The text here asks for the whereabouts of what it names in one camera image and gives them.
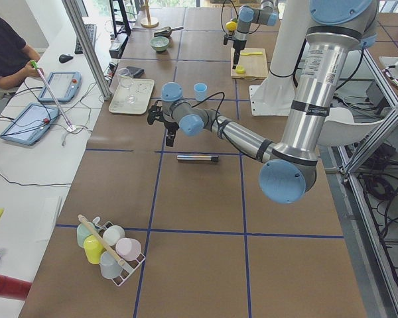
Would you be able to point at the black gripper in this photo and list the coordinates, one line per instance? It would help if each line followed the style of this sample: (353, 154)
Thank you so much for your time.
(237, 46)
(170, 125)

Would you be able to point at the yellow lemon slice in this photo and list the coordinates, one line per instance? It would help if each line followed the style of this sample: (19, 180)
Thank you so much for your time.
(231, 26)

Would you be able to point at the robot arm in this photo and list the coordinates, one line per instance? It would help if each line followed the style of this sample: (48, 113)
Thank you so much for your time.
(266, 14)
(289, 166)

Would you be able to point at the lemon slice on board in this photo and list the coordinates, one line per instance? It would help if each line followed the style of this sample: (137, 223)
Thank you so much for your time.
(240, 69)

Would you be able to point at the light blue plastic cup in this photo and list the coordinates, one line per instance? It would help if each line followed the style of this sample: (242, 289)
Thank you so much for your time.
(200, 91)

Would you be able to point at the white cup in rack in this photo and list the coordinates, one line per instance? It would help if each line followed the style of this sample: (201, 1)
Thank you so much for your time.
(113, 234)

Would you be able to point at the pink cup in rack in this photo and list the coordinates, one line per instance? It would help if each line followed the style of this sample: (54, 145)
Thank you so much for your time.
(128, 248)

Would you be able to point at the green cup in rack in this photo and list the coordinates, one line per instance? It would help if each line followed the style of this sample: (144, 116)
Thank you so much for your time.
(82, 233)

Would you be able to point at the yellow cup in rack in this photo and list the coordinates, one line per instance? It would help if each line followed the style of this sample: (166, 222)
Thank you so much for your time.
(93, 249)

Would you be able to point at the grey cup in rack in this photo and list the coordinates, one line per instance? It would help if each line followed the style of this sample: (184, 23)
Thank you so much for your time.
(109, 268)

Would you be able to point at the yellow plastic knife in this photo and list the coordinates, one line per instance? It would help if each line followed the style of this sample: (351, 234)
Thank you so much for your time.
(258, 53)

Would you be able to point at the wooden cutting board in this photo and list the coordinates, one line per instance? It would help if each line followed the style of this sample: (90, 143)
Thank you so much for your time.
(255, 66)

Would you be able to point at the steel muddler black tip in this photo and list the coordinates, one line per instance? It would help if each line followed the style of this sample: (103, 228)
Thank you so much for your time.
(197, 157)

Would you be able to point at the cream bear tray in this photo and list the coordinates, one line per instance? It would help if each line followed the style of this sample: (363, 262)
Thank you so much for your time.
(142, 89)

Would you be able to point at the grey folded cloth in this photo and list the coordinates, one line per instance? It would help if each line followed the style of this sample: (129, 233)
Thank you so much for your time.
(135, 71)

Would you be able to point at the clear wine glass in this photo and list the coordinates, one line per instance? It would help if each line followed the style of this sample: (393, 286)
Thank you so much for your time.
(126, 82)

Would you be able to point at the steel ice scoop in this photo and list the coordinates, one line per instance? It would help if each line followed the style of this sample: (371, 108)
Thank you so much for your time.
(167, 31)

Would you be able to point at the green bowl with ice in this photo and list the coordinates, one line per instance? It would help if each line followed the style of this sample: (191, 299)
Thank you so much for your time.
(159, 43)

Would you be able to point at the wooden round stand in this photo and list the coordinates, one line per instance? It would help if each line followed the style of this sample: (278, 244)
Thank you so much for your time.
(148, 21)

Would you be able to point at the far teach pendant tablet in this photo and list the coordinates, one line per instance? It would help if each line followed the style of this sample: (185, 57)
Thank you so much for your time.
(64, 85)

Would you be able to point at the teach pendant tablet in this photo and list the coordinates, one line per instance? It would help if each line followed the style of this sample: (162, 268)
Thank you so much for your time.
(64, 85)
(31, 124)

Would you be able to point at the white chair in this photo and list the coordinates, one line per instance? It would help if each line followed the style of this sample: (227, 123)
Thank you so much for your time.
(339, 128)

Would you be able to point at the black computer mouse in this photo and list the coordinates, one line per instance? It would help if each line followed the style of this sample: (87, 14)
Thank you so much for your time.
(63, 58)

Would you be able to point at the near teach pendant tablet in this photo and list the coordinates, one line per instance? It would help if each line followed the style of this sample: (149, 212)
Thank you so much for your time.
(31, 124)

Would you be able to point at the seated person black shirt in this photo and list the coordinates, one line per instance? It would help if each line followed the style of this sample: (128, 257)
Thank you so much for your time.
(15, 58)

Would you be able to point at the red cylinder bottle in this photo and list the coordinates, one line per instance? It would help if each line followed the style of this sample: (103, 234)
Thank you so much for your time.
(13, 288)

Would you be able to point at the white wire cup rack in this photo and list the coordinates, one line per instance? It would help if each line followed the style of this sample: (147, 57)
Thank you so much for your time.
(128, 267)

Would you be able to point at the aluminium frame post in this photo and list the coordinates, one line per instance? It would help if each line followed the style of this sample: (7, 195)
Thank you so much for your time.
(75, 16)

